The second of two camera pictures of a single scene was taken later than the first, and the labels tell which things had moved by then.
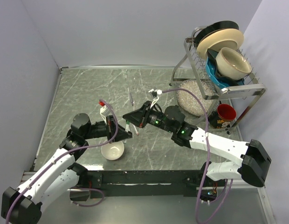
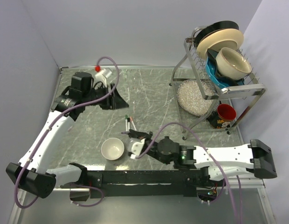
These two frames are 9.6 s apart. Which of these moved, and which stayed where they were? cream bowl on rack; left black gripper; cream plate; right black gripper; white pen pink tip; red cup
Moved: right black gripper; left black gripper
Stayed: cream plate; white pen pink tip; cream bowl on rack; red cup
